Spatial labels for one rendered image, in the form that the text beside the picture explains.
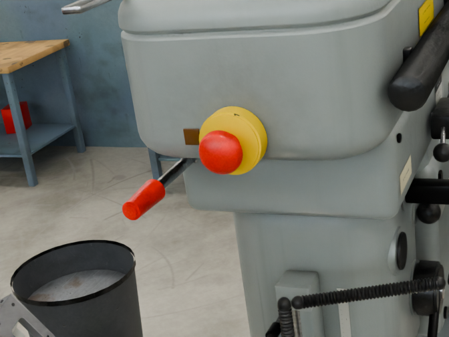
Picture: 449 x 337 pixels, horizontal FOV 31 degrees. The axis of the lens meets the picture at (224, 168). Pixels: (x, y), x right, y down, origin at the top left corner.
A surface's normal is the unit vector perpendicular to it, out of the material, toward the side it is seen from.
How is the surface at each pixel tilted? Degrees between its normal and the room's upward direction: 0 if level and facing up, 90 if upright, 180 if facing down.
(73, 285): 0
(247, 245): 90
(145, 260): 0
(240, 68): 90
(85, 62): 90
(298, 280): 0
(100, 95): 90
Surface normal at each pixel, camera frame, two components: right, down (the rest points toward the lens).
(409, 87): -0.38, 0.38
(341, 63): 0.10, 0.35
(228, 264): -0.13, -0.92
